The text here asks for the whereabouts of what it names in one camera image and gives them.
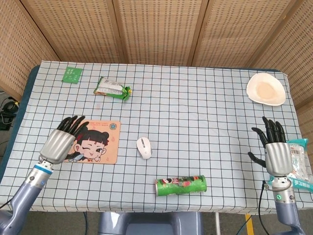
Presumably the black equipment with cables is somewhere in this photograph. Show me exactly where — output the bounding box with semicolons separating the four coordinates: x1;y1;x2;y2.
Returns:
0;91;21;131

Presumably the teal white noodle packet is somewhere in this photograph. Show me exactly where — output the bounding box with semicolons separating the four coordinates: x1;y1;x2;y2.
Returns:
286;138;313;191

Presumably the white table leg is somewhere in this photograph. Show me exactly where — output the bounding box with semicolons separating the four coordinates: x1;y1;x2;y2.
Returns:
214;212;221;235

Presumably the flat green sachet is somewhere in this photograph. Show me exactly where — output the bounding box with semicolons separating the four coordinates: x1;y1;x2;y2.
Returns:
62;66;83;83

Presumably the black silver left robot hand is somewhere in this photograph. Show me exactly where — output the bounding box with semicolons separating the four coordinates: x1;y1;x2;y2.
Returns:
40;115;90;165

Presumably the woven wooden folding screen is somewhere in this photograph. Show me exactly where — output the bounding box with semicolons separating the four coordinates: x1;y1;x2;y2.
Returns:
0;0;313;138

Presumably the checkered light blue tablecloth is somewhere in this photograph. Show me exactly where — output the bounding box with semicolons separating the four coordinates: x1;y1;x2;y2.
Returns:
0;60;313;216

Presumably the cartoon girl mouse pad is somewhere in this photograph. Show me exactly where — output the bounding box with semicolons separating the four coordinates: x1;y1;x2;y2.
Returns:
60;119;121;165

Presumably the crumpled green snack bag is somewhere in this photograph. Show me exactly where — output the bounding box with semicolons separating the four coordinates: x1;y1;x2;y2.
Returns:
92;76;134;101

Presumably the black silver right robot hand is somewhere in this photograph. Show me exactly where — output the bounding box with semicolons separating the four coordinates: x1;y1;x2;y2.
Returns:
247;116;294;177

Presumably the white computer mouse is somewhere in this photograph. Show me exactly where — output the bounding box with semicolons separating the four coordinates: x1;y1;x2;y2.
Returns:
136;137;153;160

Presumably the white paper bowl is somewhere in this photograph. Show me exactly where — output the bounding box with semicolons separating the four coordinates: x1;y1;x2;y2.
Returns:
246;72;287;106

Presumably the green chip can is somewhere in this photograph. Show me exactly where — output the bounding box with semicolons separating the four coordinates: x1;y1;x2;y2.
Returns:
155;175;207;197

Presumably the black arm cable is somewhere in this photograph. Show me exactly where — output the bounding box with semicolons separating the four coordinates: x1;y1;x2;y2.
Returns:
258;180;269;235

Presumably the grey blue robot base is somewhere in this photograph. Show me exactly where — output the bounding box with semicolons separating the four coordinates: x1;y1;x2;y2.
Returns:
97;211;205;235

